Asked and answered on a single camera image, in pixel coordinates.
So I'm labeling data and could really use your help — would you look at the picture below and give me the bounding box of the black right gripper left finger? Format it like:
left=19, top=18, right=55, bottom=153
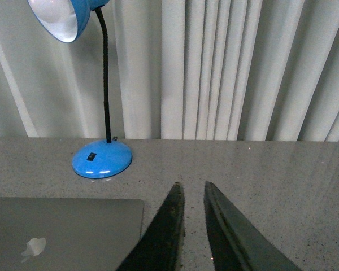
left=117, top=182, right=185, bottom=270

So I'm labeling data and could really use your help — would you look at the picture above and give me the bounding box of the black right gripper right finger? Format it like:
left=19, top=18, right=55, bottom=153
left=204, top=182, right=300, bottom=270

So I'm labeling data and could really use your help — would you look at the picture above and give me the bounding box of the silver laptop with black keyboard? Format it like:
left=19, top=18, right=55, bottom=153
left=0, top=197, right=144, bottom=270

